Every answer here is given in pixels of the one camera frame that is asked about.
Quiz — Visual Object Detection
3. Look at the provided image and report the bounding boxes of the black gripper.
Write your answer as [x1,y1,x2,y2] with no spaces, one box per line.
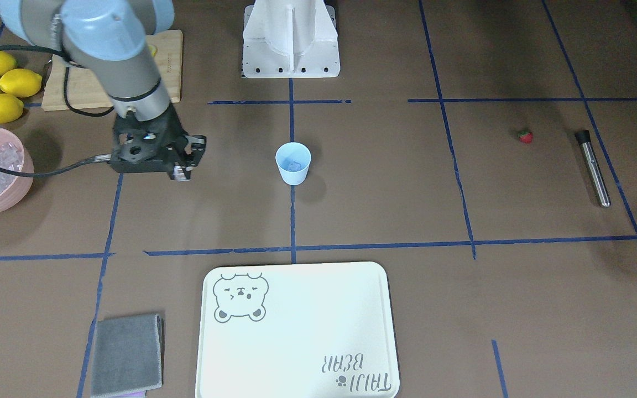
[109,105,207,182]

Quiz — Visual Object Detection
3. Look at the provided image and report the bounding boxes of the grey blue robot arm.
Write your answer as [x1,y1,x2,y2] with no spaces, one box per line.
[0,1,206,181]

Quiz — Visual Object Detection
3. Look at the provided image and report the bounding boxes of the light blue plastic cup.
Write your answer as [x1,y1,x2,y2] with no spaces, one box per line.
[275,143,312,186]

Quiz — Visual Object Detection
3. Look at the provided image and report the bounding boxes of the wooden cutting board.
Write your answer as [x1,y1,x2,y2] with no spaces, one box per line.
[41,30,184,111]

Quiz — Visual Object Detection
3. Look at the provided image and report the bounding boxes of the grey folded cloth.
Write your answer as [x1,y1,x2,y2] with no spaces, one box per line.
[90,313,163,397]

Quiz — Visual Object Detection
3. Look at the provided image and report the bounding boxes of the cream bear tray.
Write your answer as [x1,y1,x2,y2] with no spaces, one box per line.
[195,261,400,397]

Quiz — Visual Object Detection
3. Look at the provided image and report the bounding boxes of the red strawberry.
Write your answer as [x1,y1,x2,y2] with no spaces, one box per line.
[516,129,534,144]

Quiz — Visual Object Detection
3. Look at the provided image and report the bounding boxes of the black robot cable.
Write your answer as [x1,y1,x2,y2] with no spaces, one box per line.
[0,46,116,179]

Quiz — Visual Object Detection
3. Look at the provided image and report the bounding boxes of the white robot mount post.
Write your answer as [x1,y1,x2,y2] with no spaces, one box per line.
[241,1,341,79]

